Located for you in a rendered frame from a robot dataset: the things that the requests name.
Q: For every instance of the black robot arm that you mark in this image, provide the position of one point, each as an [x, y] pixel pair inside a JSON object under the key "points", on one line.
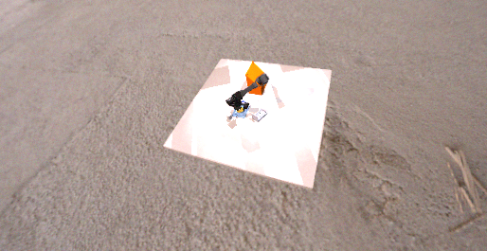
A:
{"points": [[239, 95]]}

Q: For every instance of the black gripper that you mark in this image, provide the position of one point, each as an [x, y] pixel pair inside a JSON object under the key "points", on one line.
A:
{"points": [[245, 105]]}

